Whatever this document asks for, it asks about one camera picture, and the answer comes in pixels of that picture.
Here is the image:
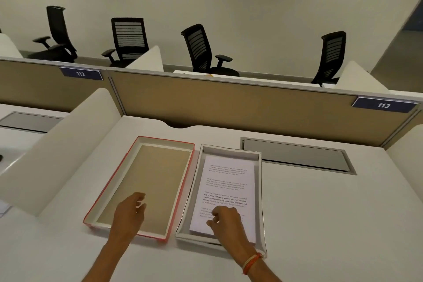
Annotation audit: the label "person's left hand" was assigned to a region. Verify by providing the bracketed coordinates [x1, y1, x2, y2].
[108, 191, 147, 245]

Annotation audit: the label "person's right hand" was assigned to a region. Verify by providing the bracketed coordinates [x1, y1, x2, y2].
[206, 205, 257, 264]

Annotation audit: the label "blue desk number sign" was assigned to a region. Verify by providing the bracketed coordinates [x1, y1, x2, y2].
[351, 96, 419, 114]
[59, 67, 104, 82]

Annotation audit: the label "white printed paper stack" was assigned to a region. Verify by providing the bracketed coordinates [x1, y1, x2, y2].
[189, 155, 257, 243]

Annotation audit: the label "orange thread bracelet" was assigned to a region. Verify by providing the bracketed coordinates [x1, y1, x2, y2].
[241, 252, 263, 275]

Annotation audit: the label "grey desk cable flap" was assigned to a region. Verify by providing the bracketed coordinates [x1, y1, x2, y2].
[0, 111, 64, 134]
[240, 137, 357, 176]

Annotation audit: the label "person's left forearm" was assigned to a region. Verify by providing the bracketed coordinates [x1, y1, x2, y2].
[82, 234, 134, 282]

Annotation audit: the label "blue lockers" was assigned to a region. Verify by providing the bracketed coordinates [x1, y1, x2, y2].
[401, 4, 423, 33]

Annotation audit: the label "white desk divider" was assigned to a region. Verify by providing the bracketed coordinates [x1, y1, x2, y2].
[334, 60, 390, 94]
[386, 125, 423, 193]
[0, 33, 24, 59]
[125, 45, 165, 73]
[0, 88, 122, 217]

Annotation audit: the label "black office chair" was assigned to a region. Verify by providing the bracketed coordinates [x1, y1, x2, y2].
[26, 6, 78, 63]
[101, 17, 149, 68]
[311, 30, 347, 87]
[181, 23, 240, 78]

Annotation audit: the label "wide beige partition panel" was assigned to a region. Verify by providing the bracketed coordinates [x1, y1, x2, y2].
[107, 68, 420, 148]

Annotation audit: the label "red box lid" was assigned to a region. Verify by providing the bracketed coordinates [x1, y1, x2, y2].
[82, 135, 196, 242]

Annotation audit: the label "white cardboard box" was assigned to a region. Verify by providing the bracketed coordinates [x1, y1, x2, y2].
[174, 144, 267, 257]

